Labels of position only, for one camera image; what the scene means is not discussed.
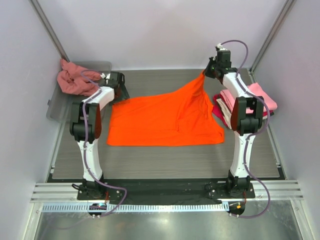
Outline salmon pink crumpled t shirt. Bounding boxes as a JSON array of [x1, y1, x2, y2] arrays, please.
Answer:
[[57, 58, 101, 96]]

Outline slotted cable duct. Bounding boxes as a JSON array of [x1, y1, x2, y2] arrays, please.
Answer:
[[42, 202, 229, 214]]

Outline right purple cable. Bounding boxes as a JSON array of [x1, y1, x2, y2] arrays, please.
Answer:
[[216, 39, 272, 219]]

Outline orange t shirt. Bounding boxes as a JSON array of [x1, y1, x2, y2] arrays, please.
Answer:
[[106, 73, 225, 147]]

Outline magenta folded t shirt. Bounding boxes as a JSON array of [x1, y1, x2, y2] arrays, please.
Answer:
[[212, 91, 278, 129]]

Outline purple cable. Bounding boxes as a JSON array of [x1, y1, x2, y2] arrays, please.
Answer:
[[80, 69, 128, 217], [216, 39, 272, 219]]

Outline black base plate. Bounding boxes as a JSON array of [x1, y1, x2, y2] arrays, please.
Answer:
[[71, 178, 256, 204]]

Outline clear grey plastic bin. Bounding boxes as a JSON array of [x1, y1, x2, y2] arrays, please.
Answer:
[[46, 60, 112, 123]]

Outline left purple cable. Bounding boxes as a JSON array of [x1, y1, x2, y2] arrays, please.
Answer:
[[80, 69, 128, 217]]

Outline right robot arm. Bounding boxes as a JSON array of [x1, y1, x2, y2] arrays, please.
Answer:
[[204, 47, 264, 198]]

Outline frame post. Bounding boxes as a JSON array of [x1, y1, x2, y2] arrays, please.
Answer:
[[249, 0, 297, 76], [29, 0, 70, 62]]

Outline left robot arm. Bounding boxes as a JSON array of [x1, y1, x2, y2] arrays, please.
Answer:
[[69, 69, 130, 200]]

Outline right frame post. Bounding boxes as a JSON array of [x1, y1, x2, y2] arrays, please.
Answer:
[[249, 0, 297, 76]]

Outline left frame post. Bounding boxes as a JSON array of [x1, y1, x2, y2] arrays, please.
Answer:
[[29, 0, 70, 62]]

